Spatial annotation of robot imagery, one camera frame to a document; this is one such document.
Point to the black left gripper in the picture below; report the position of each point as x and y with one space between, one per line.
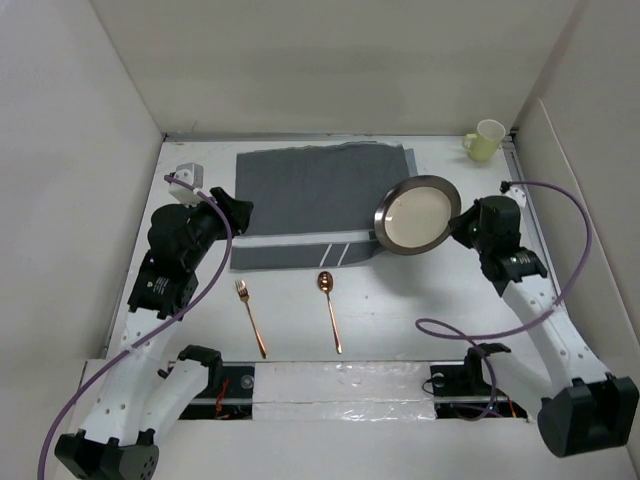
237 209

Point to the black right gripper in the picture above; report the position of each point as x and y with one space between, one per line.
457 224

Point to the dark rimmed cream plate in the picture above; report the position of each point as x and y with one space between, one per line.
413 217

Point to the grey striped cloth placemat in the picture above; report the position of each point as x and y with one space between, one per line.
314 206

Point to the copper fork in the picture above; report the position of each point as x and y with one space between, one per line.
243 294

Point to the pale green mug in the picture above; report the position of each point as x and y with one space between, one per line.
482 144

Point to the copper spoon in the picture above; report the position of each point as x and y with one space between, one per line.
325 283

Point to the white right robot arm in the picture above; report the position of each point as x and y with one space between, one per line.
579 405

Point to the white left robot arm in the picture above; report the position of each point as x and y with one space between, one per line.
139 403

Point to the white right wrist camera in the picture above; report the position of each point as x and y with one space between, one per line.
515 193

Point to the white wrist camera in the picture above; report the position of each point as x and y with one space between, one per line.
185 182
515 193

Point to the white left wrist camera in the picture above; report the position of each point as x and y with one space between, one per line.
185 182

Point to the metal table edge rail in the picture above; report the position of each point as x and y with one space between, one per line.
535 240

